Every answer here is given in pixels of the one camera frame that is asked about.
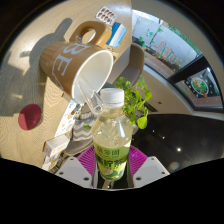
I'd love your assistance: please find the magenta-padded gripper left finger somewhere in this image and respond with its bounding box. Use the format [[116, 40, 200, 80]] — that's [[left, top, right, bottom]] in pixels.
[[54, 145, 98, 190]]

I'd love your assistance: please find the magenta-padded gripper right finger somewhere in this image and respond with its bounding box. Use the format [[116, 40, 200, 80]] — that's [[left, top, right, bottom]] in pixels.
[[128, 145, 171, 190]]

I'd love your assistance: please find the green-label clear drink bottle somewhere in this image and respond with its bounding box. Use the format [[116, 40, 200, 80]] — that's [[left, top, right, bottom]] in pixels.
[[91, 87, 133, 182]]

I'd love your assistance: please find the grey white chevron pillow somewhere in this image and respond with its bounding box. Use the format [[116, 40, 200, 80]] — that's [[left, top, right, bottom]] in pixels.
[[71, 113, 98, 143]]

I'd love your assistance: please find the printed paper leaflet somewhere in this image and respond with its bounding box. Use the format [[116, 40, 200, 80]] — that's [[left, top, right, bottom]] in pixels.
[[54, 99, 79, 138]]

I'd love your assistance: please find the flat round red coaster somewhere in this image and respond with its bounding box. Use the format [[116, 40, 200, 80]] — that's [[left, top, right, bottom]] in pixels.
[[17, 103, 43, 131]]

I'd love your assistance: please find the green potted plant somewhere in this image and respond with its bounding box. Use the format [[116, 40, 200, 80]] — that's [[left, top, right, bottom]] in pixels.
[[114, 74, 153, 130]]

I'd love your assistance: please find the brown ceramic mug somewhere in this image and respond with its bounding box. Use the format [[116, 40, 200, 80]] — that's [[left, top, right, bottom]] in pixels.
[[39, 20, 115, 105]]

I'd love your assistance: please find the window with festive decals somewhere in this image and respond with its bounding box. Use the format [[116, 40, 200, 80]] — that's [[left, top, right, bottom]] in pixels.
[[131, 9, 224, 113]]

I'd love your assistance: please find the blue white flat box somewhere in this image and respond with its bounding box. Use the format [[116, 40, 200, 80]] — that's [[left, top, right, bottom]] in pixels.
[[105, 21, 128, 49]]

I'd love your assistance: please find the pill blister pack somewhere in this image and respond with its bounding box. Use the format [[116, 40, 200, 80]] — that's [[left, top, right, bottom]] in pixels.
[[95, 5, 118, 25]]

